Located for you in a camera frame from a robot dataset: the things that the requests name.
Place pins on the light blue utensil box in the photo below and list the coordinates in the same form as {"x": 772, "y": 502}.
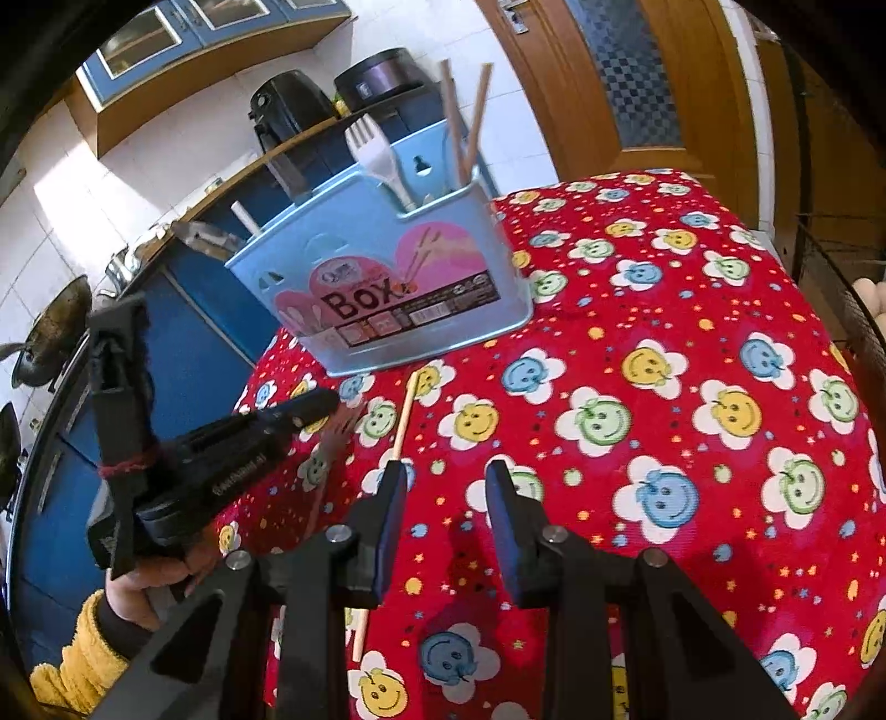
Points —
{"x": 443, "y": 325}

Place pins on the person's left hand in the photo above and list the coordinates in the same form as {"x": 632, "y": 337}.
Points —
{"x": 152, "y": 588}

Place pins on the small metal pot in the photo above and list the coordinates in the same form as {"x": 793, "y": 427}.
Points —
{"x": 124, "y": 266}

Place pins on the blue kitchen base cabinet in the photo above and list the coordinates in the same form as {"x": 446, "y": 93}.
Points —
{"x": 194, "y": 325}

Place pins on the beige plastic fork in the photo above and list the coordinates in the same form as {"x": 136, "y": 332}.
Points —
{"x": 370, "y": 149}

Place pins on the black air fryer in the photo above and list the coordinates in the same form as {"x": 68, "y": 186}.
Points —
{"x": 284, "y": 111}

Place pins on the wooden chopstick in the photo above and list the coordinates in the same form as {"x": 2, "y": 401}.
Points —
{"x": 477, "y": 118}
{"x": 451, "y": 124}
{"x": 405, "y": 422}

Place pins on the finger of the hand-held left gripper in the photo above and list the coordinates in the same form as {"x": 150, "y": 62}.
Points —
{"x": 304, "y": 412}

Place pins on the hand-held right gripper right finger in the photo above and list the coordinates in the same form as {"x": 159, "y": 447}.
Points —
{"x": 505, "y": 519}

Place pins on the metal table knife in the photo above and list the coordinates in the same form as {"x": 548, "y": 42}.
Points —
{"x": 287, "y": 176}

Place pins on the red smiley flower tablecloth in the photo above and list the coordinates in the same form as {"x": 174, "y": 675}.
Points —
{"x": 692, "y": 311}

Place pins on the dark metal wok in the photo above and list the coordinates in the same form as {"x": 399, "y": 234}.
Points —
{"x": 55, "y": 325}

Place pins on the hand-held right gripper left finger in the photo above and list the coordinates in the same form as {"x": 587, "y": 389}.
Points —
{"x": 391, "y": 512}

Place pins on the tray of eggs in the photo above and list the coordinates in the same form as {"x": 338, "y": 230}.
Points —
{"x": 872, "y": 298}

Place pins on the beige plastic knife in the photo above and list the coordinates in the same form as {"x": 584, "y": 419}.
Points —
{"x": 246, "y": 218}

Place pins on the dark rice cooker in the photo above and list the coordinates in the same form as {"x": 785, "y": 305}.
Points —
{"x": 377, "y": 76}

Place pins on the brown wooden door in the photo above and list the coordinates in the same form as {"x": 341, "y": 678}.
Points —
{"x": 540, "y": 90}

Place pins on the person's left forearm yellow sleeve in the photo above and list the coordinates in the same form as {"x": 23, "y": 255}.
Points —
{"x": 76, "y": 664}

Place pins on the blue glass-door wall cabinet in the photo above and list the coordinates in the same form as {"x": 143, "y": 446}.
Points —
{"x": 207, "y": 69}

